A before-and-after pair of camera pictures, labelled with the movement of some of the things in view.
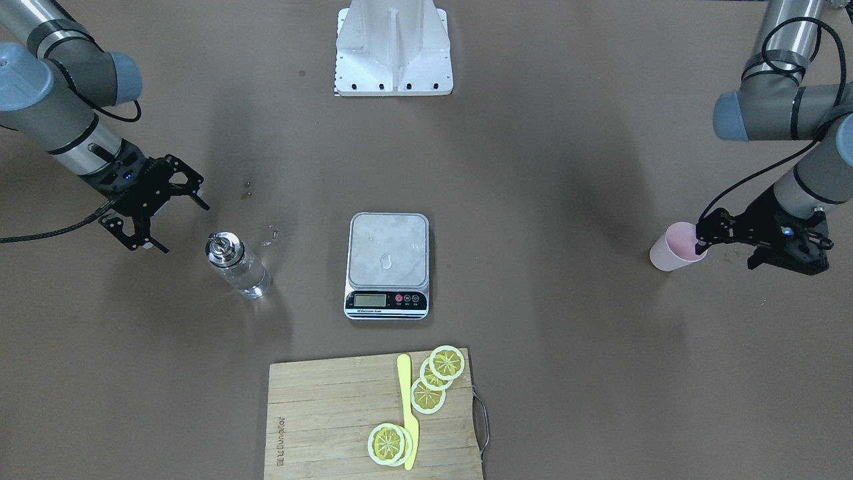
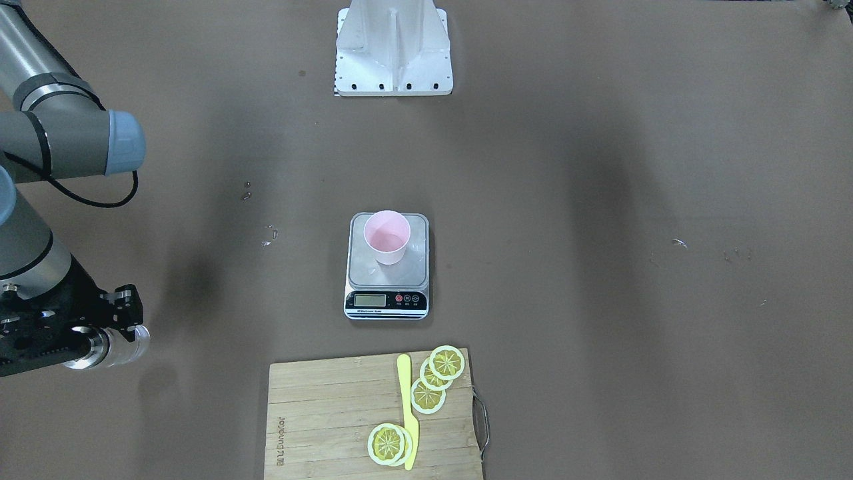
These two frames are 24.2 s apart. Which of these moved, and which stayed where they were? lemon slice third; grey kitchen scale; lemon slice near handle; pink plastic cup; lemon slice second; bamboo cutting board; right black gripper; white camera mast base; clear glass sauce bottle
Moved: clear glass sauce bottle; right black gripper; pink plastic cup
Stayed: lemon slice third; grey kitchen scale; lemon slice near handle; bamboo cutting board; white camera mast base; lemon slice second
